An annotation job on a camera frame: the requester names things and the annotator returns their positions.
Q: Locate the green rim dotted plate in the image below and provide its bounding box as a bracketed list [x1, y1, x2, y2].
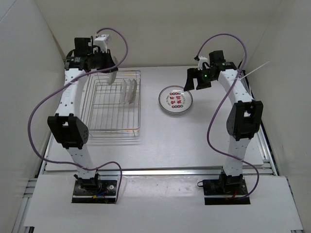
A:
[158, 85, 193, 115]

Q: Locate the clear glass plate front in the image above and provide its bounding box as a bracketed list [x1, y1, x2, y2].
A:
[107, 56, 119, 85]

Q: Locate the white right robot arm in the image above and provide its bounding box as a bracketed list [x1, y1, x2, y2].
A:
[184, 50, 263, 194]

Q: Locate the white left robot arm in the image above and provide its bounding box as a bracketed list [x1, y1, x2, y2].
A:
[47, 34, 118, 194]

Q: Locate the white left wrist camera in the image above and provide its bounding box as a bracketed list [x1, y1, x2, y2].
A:
[93, 34, 111, 52]

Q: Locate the clear glass plate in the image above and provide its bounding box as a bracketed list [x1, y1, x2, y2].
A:
[120, 80, 127, 104]
[107, 56, 119, 85]
[128, 79, 138, 104]

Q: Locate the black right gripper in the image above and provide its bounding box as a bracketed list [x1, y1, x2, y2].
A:
[184, 67, 216, 92]

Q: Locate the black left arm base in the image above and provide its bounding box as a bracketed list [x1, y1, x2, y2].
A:
[71, 180, 118, 204]

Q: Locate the silver wire dish rack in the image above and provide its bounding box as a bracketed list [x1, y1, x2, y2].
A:
[80, 69, 141, 140]

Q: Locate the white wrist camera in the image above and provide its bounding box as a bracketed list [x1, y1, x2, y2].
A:
[93, 34, 111, 52]
[194, 55, 210, 70]

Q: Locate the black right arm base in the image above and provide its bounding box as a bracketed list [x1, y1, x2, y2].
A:
[197, 173, 251, 205]

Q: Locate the clear glass plate back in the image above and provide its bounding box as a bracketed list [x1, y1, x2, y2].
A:
[128, 79, 138, 104]

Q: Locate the white cable tie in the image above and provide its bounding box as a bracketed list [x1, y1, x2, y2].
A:
[236, 61, 270, 80]

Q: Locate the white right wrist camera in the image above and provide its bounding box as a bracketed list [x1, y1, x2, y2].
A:
[194, 55, 210, 70]

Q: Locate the aluminium mounting rail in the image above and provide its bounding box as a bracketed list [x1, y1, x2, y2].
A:
[38, 167, 221, 176]

